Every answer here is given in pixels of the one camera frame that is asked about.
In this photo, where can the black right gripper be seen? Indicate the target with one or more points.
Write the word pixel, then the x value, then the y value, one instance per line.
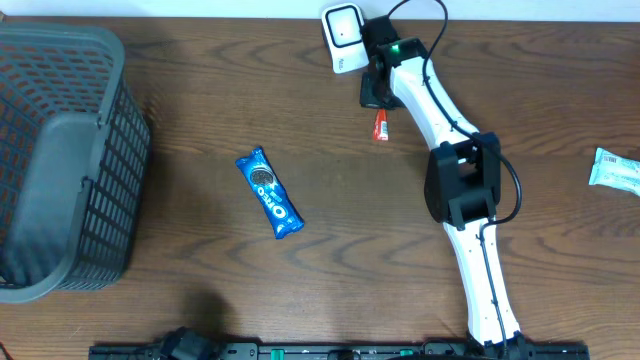
pixel 366 99

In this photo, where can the red coffee stick sachet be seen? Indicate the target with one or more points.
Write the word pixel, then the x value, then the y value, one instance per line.
pixel 380 131

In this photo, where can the blue Oreo cookie pack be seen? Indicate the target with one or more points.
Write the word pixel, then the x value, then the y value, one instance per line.
pixel 270 192

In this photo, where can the white green wipes pack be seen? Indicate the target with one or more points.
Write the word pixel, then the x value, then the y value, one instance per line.
pixel 614 171

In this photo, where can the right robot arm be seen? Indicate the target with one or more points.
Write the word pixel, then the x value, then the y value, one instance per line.
pixel 463 180

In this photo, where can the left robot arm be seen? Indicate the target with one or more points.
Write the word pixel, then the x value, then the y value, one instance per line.
pixel 186 344

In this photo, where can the white barcode scanner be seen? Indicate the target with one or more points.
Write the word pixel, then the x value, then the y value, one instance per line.
pixel 342 25

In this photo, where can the grey plastic basket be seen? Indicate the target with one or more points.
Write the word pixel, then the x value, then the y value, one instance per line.
pixel 74 152

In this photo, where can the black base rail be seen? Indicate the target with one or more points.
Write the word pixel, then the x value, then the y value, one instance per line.
pixel 251 351

